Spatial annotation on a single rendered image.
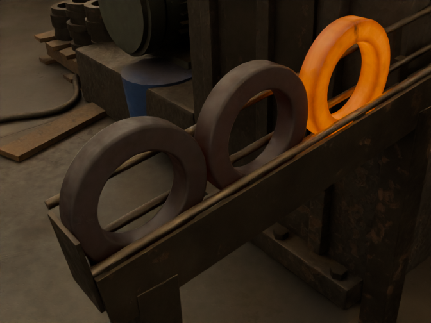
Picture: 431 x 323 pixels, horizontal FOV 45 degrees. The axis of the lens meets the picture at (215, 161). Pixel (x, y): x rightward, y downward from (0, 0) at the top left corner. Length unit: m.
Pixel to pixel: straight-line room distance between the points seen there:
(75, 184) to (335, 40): 0.39
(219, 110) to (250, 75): 0.06
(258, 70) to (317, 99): 0.13
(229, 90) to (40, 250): 1.09
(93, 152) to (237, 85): 0.19
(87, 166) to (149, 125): 0.08
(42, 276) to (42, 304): 0.11
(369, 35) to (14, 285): 1.12
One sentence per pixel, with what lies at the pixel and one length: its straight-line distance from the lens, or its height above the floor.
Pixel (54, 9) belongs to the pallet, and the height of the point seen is 0.31.
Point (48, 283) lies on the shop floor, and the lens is 1.51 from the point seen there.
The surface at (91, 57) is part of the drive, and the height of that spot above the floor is 0.24.
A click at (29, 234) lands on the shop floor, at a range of 1.70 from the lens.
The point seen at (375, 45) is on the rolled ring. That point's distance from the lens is 0.82.
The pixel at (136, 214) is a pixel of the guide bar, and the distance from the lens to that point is 0.67.
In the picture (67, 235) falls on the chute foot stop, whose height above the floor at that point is 0.63.
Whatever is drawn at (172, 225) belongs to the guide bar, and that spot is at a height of 0.60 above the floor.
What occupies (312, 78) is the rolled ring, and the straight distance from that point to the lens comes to 0.74.
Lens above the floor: 0.98
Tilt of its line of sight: 31 degrees down
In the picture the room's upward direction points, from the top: 2 degrees counter-clockwise
